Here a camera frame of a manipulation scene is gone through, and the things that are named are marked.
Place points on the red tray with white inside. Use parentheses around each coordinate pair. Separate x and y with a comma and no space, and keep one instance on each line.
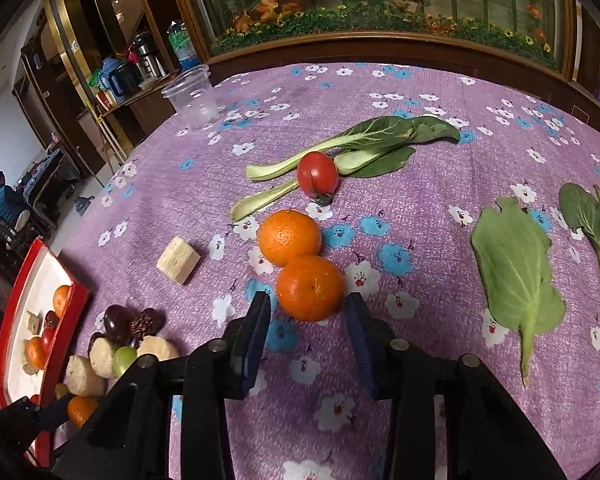
(16,382)

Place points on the green label water bottle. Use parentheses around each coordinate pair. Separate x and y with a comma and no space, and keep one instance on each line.
(180,45)

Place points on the green grape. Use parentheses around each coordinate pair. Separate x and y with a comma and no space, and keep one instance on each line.
(62,391)
(125,361)

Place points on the purple floral tablecloth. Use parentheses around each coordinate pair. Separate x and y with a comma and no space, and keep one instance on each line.
(430,210)

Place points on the bok choy stalk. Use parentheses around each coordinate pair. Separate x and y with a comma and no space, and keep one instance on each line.
(260,202)

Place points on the bok choy leaves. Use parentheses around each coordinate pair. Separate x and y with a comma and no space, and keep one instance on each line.
(380,132)

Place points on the light green cabbage leaf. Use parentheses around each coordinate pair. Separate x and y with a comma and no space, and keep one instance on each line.
(517,275)

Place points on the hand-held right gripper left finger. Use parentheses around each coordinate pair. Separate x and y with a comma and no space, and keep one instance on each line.
(252,350)

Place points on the black kettle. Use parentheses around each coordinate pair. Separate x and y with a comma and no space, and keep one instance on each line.
(128,77)

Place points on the wood framed aquarium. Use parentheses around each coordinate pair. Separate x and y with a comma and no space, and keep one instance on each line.
(380,0)

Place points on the clear plastic cup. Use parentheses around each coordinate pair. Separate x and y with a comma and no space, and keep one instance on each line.
(192,97)

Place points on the dark green bok choy leaf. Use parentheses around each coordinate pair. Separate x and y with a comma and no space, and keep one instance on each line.
(590,230)

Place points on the steel thermos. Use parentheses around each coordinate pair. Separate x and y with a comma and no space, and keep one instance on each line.
(147,57)

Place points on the bright red date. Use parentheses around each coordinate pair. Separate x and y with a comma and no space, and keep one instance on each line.
(51,320)

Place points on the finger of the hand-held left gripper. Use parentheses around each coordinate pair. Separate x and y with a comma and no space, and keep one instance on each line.
(52,416)

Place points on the orange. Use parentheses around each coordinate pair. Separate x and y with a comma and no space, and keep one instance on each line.
(310,288)
(290,237)
(62,301)
(82,411)
(36,353)

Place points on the wooden shelf cabinet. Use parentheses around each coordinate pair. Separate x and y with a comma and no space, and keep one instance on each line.
(80,35)

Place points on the blue plastic jug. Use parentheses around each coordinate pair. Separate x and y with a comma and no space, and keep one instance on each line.
(111,74)

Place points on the red tomato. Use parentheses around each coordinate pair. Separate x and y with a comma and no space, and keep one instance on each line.
(47,338)
(317,174)

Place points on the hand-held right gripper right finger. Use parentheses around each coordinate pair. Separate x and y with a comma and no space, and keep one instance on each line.
(362,350)

